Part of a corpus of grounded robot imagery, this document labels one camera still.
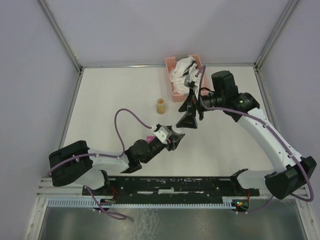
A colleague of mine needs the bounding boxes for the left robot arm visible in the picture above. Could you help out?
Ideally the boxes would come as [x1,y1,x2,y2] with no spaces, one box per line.
[48,124,185,195]

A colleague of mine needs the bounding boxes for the pink plastic basket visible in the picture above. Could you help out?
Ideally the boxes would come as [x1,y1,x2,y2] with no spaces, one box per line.
[165,54,202,103]

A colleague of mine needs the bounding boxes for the white cloth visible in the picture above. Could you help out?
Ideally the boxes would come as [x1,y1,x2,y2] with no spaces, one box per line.
[169,56,199,95]

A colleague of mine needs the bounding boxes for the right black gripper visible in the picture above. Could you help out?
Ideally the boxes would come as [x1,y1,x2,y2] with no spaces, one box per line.
[176,87,225,129]

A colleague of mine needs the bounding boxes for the amber pill bottle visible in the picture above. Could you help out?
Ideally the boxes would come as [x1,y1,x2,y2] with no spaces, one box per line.
[156,98,166,115]

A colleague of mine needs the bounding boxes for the white vitamin bottle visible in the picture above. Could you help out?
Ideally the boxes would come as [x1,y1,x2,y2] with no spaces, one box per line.
[172,126,184,137]

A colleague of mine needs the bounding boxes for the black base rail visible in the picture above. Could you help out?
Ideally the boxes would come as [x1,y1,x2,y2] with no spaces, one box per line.
[92,176,260,204]

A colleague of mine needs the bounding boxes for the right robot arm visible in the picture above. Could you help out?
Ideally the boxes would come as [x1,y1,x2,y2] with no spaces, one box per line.
[176,68,317,202]

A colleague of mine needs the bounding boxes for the pink pill organizer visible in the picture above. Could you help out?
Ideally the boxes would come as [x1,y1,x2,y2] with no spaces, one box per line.
[146,136,155,144]

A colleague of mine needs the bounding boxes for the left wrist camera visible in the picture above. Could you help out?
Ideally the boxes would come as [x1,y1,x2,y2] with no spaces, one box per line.
[152,124,172,144]

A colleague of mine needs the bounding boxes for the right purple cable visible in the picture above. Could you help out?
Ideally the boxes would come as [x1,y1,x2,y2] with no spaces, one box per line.
[194,64,315,215]

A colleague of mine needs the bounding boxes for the white cable duct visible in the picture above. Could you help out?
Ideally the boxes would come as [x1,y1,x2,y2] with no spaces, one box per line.
[47,197,235,209]

